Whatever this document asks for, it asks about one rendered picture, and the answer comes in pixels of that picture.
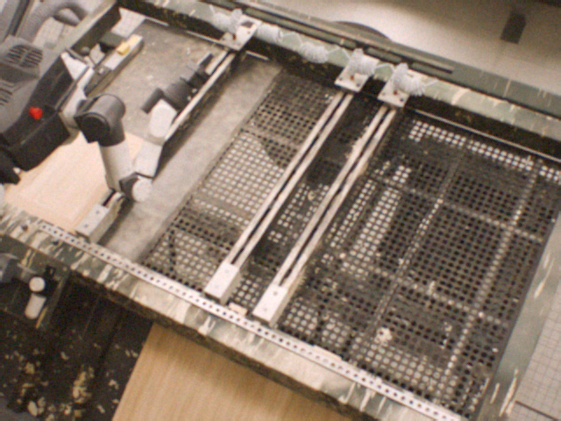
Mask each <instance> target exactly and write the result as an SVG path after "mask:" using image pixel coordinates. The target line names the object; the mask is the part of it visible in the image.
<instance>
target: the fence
mask: <svg viewBox="0 0 561 421"><path fill-rule="evenodd" d="M133 37H136V38H139V40H138V41H137V42H136V43H135V44H134V45H130V44H128V42H129V41H130V40H131V39H132V38H133ZM125 44H128V45H130V49H129V50H128V51H127V52H126V53H125V55H124V56H123V55H122V54H121V55H120V54H118V53H117V52H115V53H114V55H113V56H112V57H111V58H110V59H109V60H108V61H107V63H106V64H105V65H104V66H106V67H109V68H111V69H112V70H111V71H110V72H109V73H108V74H107V75H106V77H105V78H104V79H103V80H102V82H101V83H100V84H99V85H98V86H97V87H96V88H95V89H93V90H92V92H91V93H90V94H89V95H88V96H87V97H86V99H88V98H90V97H92V96H98V95H99V94H100V92H101V91H102V90H103V89H104V88H105V87H106V86H107V85H108V84H109V83H110V81H111V79H112V78H113V77H114V76H115V75H116V74H117V73H118V72H119V71H120V70H122V69H123V68H124V66H125V65H126V64H127V63H128V62H129V61H130V60H131V59H132V58H133V57H134V55H135V53H136V52H137V51H138V50H139V49H140V48H141V47H142V46H143V45H144V41H143V38H141V37H139V36H137V35H134V34H133V35H132V36H131V37H130V38H129V39H128V40H127V41H126V42H125ZM14 170H15V171H16V172H17V174H18V175H21V173H22V172H23V171H22V170H20V169H18V168H14ZM10 185H11V184H10V183H6V184H5V186H4V192H5V191H6V190H7V189H8V188H9V187H10Z"/></svg>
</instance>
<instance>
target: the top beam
mask: <svg viewBox="0 0 561 421"><path fill-rule="evenodd" d="M118 1H119V3H120V6H121V9H124V10H127V11H131V12H134V13H137V14H139V15H141V16H145V17H148V18H152V19H155V20H158V21H160V22H162V23H165V24H168V25H173V26H176V27H179V28H181V29H184V30H186V31H189V32H193V33H194V34H196V35H200V36H203V37H205V38H208V39H212V40H214V41H217V42H219V40H220V39H221V38H222V37H223V36H225V34H226V33H227V32H223V31H220V30H219V29H217V28H216V27H215V26H213V24H211V20H212V18H213V17H214V15H213V12H212V10H211V8H210V5H207V4H205V3H203V2H200V1H197V0H118ZM258 29H259V28H258ZM258 29H257V30H256V31H255V32H254V34H253V35H252V36H251V38H250V39H248V40H247V41H246V42H245V50H246V52H249V53H253V54H257V55H259V56H262V57H265V58H268V59H270V60H273V61H278V62H280V63H283V64H286V66H289V67H291V68H296V69H300V70H301V71H304V72H307V73H310V74H312V75H317V76H320V77H323V78H325V79H328V80H331V81H333V82H335V81H336V80H337V79H338V77H339V76H340V75H341V74H342V72H343V71H344V69H345V67H347V66H348V63H349V58H348V56H346V55H345V53H344V52H343V50H342V49H343V48H341V49H340V50H337V51H336V52H334V53H332V54H330V55H328V57H329V58H328V60H327V61H325V62H320V63H319V62H314V61H308V60H307V59H305V58H304V57H302V55H301V54H299V50H300V46H301V43H300V40H299V39H297V36H296V34H291V35H287V36H283V37H282V42H281V43H279V44H278V45H276V44H272V43H271V44H269V43H266V42H265V41H263V40H261V39H259V38H258V34H257V33H258ZM299 36H300V39H301V41H302V44H304V43H306V42H309V43H311V44H312V45H314V46H317V47H320V46H324V47H325V50H327V51H328V53H329V52H331V51H333V50H335V49H338V48H339V47H337V46H333V45H330V44H327V43H324V42H321V41H318V40H315V39H311V38H308V36H305V35H302V34H300V33H299ZM392 74H393V70H392V69H391V67H390V64H388V66H385V67H382V68H376V69H375V71H374V74H373V75H370V76H368V77H367V79H366V81H365V82H364V84H363V85H362V87H361V91H362V92H365V93H367V94H371V95H373V96H377V97H379V96H380V94H381V92H382V90H383V89H384V87H385V86H386V84H387V82H388V80H389V79H390V77H391V75H392ZM404 106H407V107H409V108H412V109H415V110H418V111H422V112H425V114H428V115H431V116H433V117H436V118H441V119H442V120H446V121H449V122H452V123H454V124H457V125H462V126H464V127H466V128H469V129H472V130H475V131H478V132H483V133H485V134H487V136H490V137H493V138H496V139H500V140H504V141H507V142H509V143H511V144H514V145H517V146H521V147H524V148H527V149H529V150H532V151H535V152H538V153H542V154H545V155H548V156H550V157H553V159H556V160H558V161H561V121H560V120H557V119H555V118H549V117H546V116H544V115H541V114H538V113H535V112H532V111H527V110H524V109H522V108H519V107H516V106H515V105H513V104H511V103H505V102H502V101H500V100H497V99H494V98H491V97H489V96H484V95H481V94H479V93H475V92H472V91H470V90H467V89H461V88H459V87H456V86H453V85H451V84H450V83H447V82H442V81H439V80H438V82H435V83H433V84H431V85H429V87H427V88H426V89H425V91H424V94H423V93H422V94H421V95H420V96H418V95H416V96H414V95H413V96H411V95H409V97H408V99H407V101H406V102H405V104H404Z"/></svg>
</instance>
